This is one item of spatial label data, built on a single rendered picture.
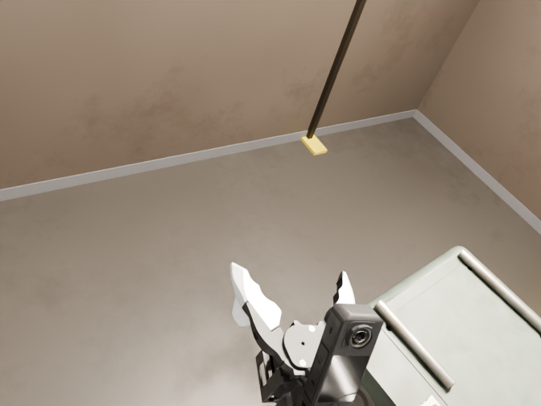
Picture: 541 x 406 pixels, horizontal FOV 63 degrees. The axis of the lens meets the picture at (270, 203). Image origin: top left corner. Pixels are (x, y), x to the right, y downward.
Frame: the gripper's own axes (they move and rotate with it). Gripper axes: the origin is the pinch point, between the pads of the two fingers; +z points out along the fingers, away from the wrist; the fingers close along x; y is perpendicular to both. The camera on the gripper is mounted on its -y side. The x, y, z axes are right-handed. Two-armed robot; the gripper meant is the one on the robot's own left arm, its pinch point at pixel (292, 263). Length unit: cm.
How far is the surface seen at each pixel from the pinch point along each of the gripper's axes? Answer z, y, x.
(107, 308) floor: 83, 161, -9
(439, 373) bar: -4.1, 25.4, 41.4
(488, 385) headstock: -7, 26, 53
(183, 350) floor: 60, 156, 26
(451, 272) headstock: 20, 25, 57
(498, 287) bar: 14, 22, 66
